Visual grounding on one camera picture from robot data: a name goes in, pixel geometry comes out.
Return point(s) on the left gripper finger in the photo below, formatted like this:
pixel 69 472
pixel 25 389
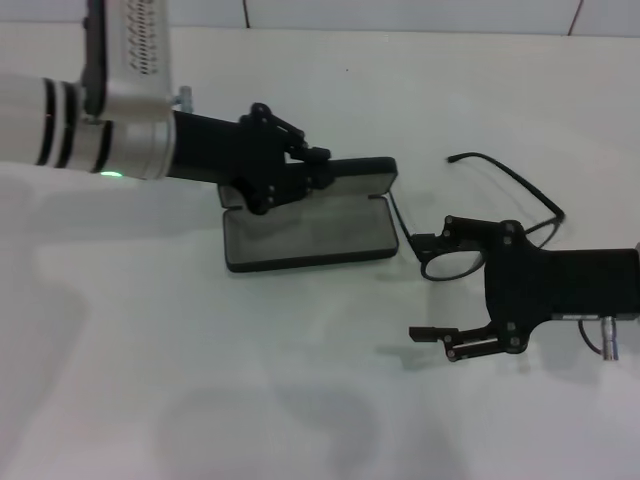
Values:
pixel 320 175
pixel 315 155

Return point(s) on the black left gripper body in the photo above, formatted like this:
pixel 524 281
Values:
pixel 220 150

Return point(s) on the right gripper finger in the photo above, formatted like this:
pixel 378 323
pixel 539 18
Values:
pixel 430 244
pixel 432 334

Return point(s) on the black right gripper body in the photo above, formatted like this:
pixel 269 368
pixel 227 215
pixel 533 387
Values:
pixel 560 285

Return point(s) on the black glasses case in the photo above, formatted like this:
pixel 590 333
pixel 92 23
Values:
pixel 310 235

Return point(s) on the black glasses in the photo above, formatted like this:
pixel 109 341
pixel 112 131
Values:
pixel 559 216

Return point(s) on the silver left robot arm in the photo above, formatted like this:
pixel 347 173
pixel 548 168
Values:
pixel 60 125

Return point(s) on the small silver stud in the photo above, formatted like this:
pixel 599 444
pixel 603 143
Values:
pixel 184 96

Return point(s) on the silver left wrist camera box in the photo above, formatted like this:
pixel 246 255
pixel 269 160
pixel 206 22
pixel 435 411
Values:
pixel 135 50

